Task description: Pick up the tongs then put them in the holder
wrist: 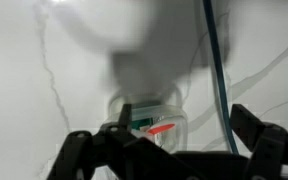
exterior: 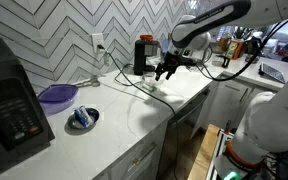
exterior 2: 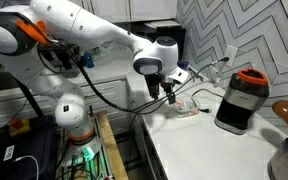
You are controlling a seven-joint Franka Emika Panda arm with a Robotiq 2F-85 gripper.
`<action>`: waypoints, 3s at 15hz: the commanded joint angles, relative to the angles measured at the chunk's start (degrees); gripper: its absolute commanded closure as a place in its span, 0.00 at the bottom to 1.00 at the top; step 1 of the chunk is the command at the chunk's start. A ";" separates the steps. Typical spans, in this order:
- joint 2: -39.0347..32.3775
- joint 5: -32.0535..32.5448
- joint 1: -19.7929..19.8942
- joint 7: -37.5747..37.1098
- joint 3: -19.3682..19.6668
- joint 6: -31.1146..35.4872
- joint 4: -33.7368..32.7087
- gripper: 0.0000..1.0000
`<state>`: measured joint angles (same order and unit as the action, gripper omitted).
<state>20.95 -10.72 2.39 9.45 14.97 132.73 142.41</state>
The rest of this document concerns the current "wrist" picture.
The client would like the clear plastic container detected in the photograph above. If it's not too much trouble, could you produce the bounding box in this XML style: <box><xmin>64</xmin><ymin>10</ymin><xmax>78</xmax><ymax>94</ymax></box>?
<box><xmin>107</xmin><ymin>91</ymin><xmax>189</xmax><ymax>154</ymax></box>

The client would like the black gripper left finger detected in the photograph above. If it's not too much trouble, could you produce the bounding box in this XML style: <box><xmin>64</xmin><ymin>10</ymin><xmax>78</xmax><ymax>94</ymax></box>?
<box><xmin>47</xmin><ymin>103</ymin><xmax>198</xmax><ymax>180</ymax></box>

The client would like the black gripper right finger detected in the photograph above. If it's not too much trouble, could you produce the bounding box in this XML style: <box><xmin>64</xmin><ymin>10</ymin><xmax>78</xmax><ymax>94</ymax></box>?
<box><xmin>230</xmin><ymin>103</ymin><xmax>288</xmax><ymax>180</ymax></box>

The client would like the dark blue cable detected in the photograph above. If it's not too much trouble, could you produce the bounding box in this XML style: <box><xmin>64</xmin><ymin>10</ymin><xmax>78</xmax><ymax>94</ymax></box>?
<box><xmin>202</xmin><ymin>0</ymin><xmax>240</xmax><ymax>155</ymax></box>

